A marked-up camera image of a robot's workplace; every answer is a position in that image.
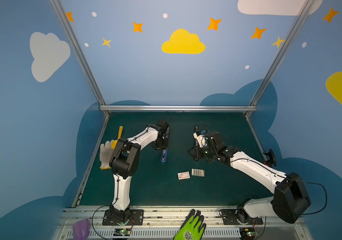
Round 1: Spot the red white staple box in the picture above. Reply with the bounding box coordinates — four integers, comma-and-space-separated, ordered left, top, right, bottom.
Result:
178, 172, 190, 180

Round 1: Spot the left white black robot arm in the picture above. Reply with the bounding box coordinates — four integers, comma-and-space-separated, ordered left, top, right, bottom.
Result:
107, 121, 169, 222

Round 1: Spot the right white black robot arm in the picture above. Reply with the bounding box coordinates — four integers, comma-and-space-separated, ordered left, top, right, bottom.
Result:
188, 146, 311, 225

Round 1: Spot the yellow plastic scoop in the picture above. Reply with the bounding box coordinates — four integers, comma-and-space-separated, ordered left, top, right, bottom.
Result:
111, 126, 123, 149

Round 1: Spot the white fabric glove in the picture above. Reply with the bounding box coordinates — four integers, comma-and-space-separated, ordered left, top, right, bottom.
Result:
99, 140, 114, 170

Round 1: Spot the green black work glove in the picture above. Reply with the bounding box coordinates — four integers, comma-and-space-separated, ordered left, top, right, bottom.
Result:
174, 209, 207, 240

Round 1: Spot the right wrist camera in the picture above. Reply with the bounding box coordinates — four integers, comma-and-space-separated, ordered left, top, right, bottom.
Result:
193, 131, 226, 151

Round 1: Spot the aluminium frame crossbar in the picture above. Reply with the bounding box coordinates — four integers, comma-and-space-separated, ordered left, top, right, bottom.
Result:
99, 105, 257, 112

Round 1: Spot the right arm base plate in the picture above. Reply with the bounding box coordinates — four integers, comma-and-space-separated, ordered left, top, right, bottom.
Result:
220, 209, 264, 225

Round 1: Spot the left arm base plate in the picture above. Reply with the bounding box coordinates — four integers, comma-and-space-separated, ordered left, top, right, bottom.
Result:
102, 210, 144, 226

